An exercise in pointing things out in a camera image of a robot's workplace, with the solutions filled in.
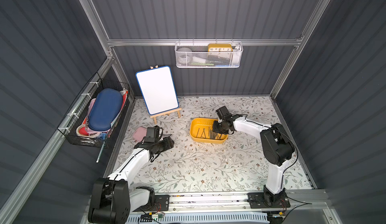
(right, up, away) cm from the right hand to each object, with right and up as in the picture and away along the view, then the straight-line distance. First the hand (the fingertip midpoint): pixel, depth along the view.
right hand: (216, 127), depth 97 cm
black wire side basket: (-65, +5, -34) cm, 73 cm away
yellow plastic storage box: (-10, -3, +2) cm, 10 cm away
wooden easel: (-41, +7, +5) cm, 42 cm away
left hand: (-29, -8, -10) cm, 32 cm away
